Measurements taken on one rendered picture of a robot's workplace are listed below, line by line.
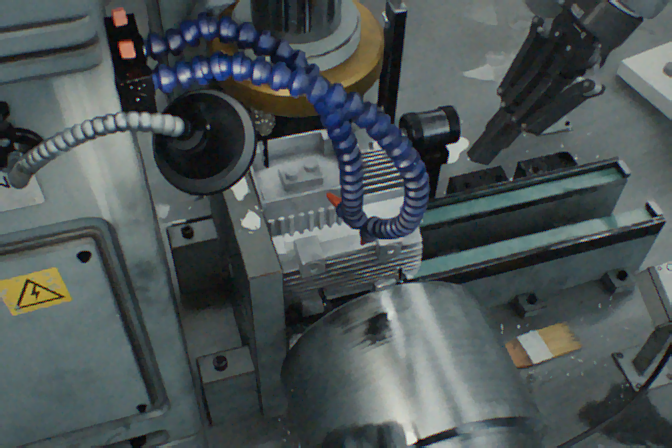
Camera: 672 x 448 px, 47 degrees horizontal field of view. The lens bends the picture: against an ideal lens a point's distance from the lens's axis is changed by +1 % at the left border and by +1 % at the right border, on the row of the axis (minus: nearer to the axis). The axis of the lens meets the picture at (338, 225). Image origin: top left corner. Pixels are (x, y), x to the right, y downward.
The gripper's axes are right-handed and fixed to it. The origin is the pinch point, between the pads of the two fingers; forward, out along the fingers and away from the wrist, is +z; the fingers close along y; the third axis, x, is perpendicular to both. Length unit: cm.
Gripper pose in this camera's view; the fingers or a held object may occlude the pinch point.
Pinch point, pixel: (494, 138)
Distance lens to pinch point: 93.7
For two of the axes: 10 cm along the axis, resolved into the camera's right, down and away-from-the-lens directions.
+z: -5.0, 6.6, 5.6
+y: 3.1, 7.4, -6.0
